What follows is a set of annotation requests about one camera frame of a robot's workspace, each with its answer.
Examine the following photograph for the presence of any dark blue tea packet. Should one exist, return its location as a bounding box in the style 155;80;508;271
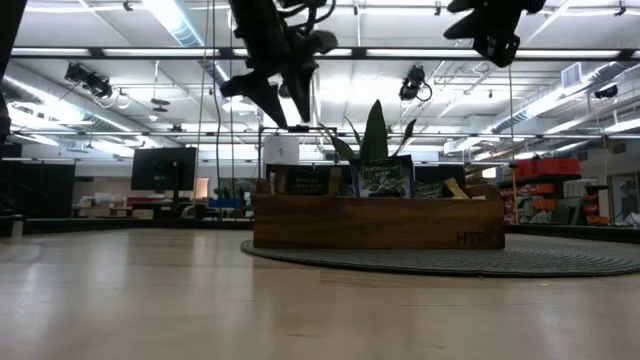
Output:
349;154;416;199
413;180;446;199

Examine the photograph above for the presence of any black ceiling camera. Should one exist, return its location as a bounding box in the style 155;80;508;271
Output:
63;62;114;99

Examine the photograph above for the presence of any shelf with red bins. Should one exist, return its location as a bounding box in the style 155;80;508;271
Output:
499;157;612;227

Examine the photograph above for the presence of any round grey mat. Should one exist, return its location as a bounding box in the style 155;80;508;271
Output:
239;233;640;279

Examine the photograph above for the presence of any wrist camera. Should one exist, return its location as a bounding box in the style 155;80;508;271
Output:
472;33;522;69
309;29;339;56

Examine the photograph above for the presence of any wooden tea organizer box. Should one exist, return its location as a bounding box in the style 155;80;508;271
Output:
252;180;506;250

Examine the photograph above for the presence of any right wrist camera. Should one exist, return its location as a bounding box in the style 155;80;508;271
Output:
472;33;522;69

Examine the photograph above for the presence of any black monitor on stand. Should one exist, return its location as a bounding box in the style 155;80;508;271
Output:
130;146;198;206

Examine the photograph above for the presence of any black cabinet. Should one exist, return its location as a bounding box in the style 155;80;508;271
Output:
0;143;76;219

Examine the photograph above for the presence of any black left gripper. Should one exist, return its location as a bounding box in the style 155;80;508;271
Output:
219;0;315;130

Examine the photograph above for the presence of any orange tea packet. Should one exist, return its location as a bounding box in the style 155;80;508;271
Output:
443;177;471;200

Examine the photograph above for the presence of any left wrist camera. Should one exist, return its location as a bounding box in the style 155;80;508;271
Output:
309;29;339;56

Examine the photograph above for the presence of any black overhead camera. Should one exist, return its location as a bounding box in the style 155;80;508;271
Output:
398;64;433;103

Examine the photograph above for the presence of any green succulent plant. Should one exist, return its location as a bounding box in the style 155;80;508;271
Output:
319;98;417;164

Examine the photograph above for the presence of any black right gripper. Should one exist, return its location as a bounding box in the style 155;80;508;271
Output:
443;0;546;41

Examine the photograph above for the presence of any black aluminium rig frame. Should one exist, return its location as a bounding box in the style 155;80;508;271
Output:
0;44;640;246

